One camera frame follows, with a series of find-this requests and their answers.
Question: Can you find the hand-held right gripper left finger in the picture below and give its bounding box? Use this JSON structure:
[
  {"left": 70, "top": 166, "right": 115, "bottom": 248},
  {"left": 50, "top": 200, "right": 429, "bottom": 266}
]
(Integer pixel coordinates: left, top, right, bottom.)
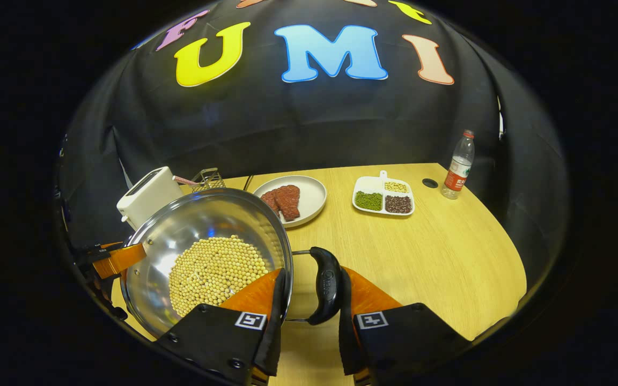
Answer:
[{"left": 156, "top": 268, "right": 288, "bottom": 386}]

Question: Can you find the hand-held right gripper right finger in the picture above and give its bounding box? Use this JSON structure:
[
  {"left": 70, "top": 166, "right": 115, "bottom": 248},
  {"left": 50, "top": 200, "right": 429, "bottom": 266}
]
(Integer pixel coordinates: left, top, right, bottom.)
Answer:
[{"left": 339, "top": 266, "right": 473, "bottom": 386}]

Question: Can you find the pile of soybeans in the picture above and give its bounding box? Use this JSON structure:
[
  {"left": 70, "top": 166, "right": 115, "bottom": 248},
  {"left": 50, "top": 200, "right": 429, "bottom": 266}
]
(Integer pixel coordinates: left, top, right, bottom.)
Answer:
[{"left": 168, "top": 235, "right": 271, "bottom": 318}]

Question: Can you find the stainless steel pot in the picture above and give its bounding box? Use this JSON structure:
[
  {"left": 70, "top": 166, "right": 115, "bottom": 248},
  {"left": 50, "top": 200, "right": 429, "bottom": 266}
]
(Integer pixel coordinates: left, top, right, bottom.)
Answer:
[{"left": 120, "top": 188, "right": 343, "bottom": 339}]

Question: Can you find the white toaster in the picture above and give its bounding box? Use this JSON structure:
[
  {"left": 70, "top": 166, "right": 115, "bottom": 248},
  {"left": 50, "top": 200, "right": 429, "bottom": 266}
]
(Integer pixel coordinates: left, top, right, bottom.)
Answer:
[{"left": 116, "top": 166, "right": 185, "bottom": 231}]

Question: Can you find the red meat slice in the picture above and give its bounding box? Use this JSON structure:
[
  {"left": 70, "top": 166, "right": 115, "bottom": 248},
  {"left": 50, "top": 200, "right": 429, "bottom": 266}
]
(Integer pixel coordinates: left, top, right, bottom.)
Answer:
[
  {"left": 274, "top": 185, "right": 301, "bottom": 222},
  {"left": 260, "top": 189, "right": 283, "bottom": 215}
]

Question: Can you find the white round plate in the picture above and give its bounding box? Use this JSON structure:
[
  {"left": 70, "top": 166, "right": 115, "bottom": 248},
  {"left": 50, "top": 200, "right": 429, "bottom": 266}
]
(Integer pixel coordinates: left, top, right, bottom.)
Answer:
[{"left": 253, "top": 175, "right": 328, "bottom": 228}]

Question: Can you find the white divided bean dish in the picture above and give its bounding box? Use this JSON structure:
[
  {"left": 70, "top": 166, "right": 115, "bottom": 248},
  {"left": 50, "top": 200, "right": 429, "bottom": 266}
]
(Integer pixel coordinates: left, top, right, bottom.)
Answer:
[{"left": 352, "top": 170, "right": 416, "bottom": 217}]

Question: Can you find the clear plastic water bottle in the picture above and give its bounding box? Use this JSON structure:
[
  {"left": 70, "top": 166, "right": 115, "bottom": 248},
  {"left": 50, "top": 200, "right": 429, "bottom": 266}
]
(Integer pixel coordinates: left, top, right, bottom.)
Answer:
[{"left": 441, "top": 130, "right": 475, "bottom": 200}]

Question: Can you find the black backdrop cloth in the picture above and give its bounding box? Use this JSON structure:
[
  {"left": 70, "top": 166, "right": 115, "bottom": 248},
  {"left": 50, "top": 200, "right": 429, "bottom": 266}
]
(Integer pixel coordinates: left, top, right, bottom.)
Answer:
[{"left": 57, "top": 0, "right": 567, "bottom": 279}]

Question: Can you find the metal wire holder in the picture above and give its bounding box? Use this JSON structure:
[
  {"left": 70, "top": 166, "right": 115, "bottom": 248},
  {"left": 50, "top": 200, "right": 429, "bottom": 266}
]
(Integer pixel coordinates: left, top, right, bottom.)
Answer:
[{"left": 190, "top": 168, "right": 226, "bottom": 192}]

